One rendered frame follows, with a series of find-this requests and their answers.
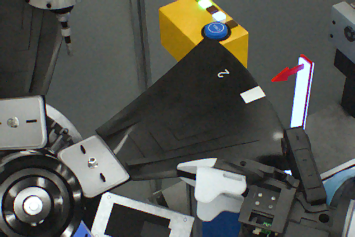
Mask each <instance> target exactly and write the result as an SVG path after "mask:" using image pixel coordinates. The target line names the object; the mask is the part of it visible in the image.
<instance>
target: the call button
mask: <svg viewBox="0 0 355 237"><path fill-rule="evenodd" d="M226 34H227V26H225V24H223V23H221V22H220V21H216V22H211V23H209V24H208V25H207V26H205V35H207V37H209V38H211V39H220V38H223V37H225V35H226Z"/></svg>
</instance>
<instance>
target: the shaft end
mask: <svg viewBox="0 0 355 237"><path fill-rule="evenodd" d="M24 209H25V211H26V213H28V214H29V215H37V214H38V213H40V212H41V211H42V200H40V199H39V198H38V197H34V196H33V197H30V198H29V199H28V200H26V201H25V203H24Z"/></svg>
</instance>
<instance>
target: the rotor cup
mask: <svg viewBox="0 0 355 237"><path fill-rule="evenodd" d="M21 151H29V152H30V153H26V154H24V153H20V152H21ZM55 155H57V153H56V152H55V150H52V149H51V148H50V147H49V148H32V149H20V150H0V237H73V235H74V234H75V233H76V232H77V229H78V227H79V226H80V224H81V222H82V216H83V213H84V193H83V190H82V186H81V183H80V182H79V180H78V178H77V176H76V174H75V173H74V172H73V170H72V169H71V168H70V167H69V166H68V165H67V164H65V163H64V162H62V161H61V160H60V159H57V158H56V156H55ZM33 196H34V197H38V198H39V199H40V200H42V211H41V212H40V213H38V214H37V215H29V214H28V213H26V211H25V209H24V203H25V201H26V200H28V199H29V198H30V197H33Z"/></svg>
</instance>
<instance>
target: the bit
mask: <svg viewBox="0 0 355 237"><path fill-rule="evenodd" d="M60 30H61V34H62V35H63V36H64V40H65V44H66V48H67V53H68V56H69V57H73V55H74V52H73V46H72V41H71V38H70V35H71V34H72V30H71V26H70V25H69V24H68V21H66V22H61V26H60Z"/></svg>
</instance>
